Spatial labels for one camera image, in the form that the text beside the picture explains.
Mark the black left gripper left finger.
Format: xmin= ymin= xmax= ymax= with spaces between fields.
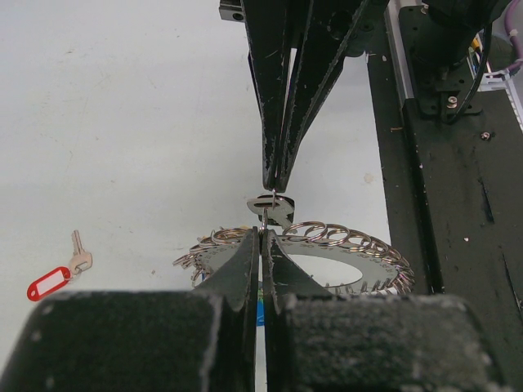
xmin=1 ymin=229 xmax=260 ymax=391

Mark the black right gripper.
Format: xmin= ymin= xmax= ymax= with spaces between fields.
xmin=219 ymin=1 xmax=388 ymax=192

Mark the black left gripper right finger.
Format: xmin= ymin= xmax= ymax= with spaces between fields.
xmin=261 ymin=230 xmax=507 ymax=391

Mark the large keyring with many rings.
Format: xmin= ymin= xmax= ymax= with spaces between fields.
xmin=172 ymin=220 xmax=415 ymax=296

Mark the key with black tag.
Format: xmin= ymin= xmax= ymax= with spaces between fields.
xmin=246 ymin=191 xmax=295 ymax=230

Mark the key with red tag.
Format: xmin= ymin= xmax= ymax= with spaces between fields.
xmin=26 ymin=230 xmax=93 ymax=302

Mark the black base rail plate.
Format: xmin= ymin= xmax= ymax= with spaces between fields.
xmin=368 ymin=1 xmax=522 ymax=391

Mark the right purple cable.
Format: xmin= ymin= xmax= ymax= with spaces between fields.
xmin=484 ymin=0 xmax=523 ymax=78

